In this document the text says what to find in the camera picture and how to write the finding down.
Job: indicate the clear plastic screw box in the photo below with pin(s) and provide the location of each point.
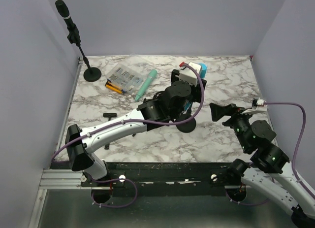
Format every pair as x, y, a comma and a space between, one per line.
125, 78

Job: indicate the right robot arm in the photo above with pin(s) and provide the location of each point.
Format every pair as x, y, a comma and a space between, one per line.
275, 174

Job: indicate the mint green microphone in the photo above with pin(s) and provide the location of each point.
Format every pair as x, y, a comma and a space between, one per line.
150, 78

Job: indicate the yellow utility knife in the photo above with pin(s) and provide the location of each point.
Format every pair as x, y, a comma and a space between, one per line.
114, 89
116, 86

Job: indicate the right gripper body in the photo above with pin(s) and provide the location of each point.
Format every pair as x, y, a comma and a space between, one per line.
239, 123

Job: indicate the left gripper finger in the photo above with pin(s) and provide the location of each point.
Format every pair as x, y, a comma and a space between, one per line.
197, 91
175, 81

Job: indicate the black T-handle tool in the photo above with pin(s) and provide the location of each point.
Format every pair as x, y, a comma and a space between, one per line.
109, 116

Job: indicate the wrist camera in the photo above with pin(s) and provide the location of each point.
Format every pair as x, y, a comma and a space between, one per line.
187, 75
258, 106

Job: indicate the cyan blue microphone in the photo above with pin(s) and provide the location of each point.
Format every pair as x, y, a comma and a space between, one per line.
202, 75

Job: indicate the black round-base stand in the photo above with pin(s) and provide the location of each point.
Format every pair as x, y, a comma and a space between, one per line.
91, 74
190, 125

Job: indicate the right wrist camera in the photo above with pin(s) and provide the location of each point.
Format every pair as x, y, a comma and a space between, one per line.
258, 106

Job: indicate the black microphone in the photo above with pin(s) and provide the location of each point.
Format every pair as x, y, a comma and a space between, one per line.
64, 12

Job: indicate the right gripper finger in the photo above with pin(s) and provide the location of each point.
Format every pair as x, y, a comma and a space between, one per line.
218, 114
232, 107

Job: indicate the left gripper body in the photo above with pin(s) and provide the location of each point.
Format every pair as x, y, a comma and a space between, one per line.
191, 95

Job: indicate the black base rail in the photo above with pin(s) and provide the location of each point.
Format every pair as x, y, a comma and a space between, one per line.
163, 179

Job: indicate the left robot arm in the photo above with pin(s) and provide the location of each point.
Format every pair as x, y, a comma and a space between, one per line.
165, 109

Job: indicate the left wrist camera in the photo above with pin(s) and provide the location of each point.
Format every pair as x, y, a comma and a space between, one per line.
187, 75

